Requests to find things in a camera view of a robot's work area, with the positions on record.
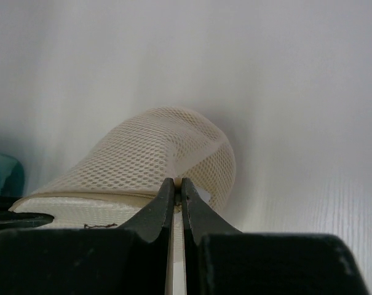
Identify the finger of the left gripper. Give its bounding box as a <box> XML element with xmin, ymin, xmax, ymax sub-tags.
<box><xmin>0</xmin><ymin>211</ymin><xmax>54</xmax><ymax>229</ymax></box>

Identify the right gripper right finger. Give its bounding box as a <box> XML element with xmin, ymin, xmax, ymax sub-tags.
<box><xmin>181</xmin><ymin>178</ymin><xmax>240</xmax><ymax>294</ymax></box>

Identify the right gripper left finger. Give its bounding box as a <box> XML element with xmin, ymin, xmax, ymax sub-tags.
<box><xmin>121</xmin><ymin>178</ymin><xmax>176</xmax><ymax>294</ymax></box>

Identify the beige mesh laundry bag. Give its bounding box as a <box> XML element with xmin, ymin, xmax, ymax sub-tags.
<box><xmin>7</xmin><ymin>106</ymin><xmax>238</xmax><ymax>264</ymax></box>

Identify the teal plastic basket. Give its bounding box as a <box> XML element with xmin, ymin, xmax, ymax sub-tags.
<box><xmin>0</xmin><ymin>153</ymin><xmax>25</xmax><ymax>197</ymax></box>

